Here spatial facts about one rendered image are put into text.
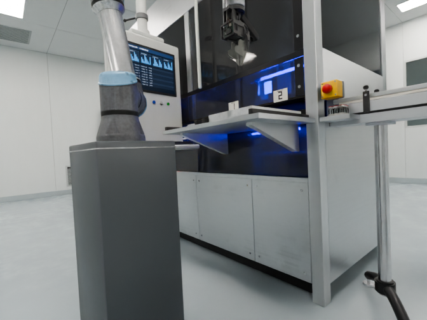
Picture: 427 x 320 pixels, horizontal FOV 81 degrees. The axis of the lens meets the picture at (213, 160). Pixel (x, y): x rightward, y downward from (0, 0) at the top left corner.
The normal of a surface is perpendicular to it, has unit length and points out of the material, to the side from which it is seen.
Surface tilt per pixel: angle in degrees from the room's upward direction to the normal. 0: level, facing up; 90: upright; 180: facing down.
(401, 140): 90
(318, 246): 90
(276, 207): 90
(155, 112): 90
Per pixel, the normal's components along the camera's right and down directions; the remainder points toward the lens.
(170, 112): 0.73, -0.01
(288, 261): -0.77, 0.06
